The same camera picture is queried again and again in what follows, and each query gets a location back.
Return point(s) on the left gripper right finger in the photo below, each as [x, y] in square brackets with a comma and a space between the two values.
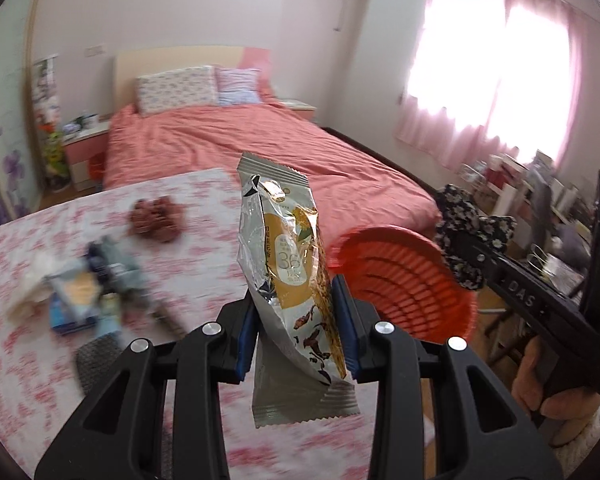
[356, 320]

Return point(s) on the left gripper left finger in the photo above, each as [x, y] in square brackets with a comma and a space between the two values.
[234, 353]

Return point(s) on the silver yellow snack packet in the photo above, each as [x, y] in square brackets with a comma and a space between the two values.
[301, 373]

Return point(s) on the red striped scrunchie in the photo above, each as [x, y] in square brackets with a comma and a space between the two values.
[161, 220]

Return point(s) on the black white floral scrunchie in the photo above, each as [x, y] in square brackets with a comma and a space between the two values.
[468, 239]

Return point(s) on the orange plastic basket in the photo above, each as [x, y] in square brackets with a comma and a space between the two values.
[402, 274]

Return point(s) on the pink floral tablecloth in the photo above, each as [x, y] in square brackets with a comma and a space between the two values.
[146, 263]

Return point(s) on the salmon bed cover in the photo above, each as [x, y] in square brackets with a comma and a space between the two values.
[351, 189]

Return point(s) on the light blue tube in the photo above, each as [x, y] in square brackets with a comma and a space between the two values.
[110, 315]

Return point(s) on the grey navy sock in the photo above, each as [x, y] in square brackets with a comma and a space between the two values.
[117, 271]

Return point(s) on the black dotted mat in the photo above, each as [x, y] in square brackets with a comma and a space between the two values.
[93, 359]

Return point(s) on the blue tissue pack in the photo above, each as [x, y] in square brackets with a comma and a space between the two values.
[74, 301]

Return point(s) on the pink nightstand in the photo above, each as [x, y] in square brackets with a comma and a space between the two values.
[80, 148]

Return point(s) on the pink striped pillow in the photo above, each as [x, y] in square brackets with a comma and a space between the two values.
[238, 86]

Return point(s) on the floral pillow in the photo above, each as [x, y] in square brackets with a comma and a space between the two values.
[185, 87]

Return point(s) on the stuffed toys column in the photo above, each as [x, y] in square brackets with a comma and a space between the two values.
[46, 111]

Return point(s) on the floral wardrobe doors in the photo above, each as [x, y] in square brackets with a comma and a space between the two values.
[21, 183]

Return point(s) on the beige pink headboard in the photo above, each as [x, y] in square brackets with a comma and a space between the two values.
[128, 65]

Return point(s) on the pink curtain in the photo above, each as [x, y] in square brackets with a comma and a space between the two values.
[493, 77]

